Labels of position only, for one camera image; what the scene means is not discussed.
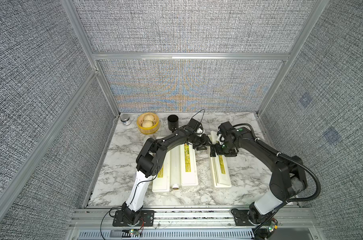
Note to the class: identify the aluminium mounting rail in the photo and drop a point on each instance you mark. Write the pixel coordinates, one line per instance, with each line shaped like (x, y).
(287, 217)

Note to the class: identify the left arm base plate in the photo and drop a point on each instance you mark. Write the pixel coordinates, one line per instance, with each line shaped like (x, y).
(141, 219)

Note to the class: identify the yellow bowl with buns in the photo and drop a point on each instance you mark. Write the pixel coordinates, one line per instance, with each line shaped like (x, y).
(148, 123)

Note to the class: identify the black cup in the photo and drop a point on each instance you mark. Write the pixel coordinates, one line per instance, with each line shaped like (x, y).
(173, 123)

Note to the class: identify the small silver tin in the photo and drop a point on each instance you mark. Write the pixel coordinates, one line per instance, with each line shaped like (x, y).
(125, 119)

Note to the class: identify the middle plastic wrap roll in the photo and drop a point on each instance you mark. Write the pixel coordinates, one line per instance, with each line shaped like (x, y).
(175, 178)

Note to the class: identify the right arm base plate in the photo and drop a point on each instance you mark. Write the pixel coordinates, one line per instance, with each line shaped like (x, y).
(241, 216)

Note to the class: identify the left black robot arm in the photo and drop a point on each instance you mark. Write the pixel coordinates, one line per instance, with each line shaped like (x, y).
(150, 161)

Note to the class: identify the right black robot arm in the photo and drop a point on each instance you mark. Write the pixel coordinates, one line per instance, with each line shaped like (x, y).
(287, 180)

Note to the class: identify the white wrap dispenser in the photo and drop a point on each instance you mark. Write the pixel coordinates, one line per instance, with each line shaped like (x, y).
(162, 182)
(188, 167)
(219, 172)

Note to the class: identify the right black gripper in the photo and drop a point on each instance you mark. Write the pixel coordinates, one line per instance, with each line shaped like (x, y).
(217, 147)

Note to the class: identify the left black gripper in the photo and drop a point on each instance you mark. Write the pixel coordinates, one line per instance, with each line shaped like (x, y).
(205, 139)

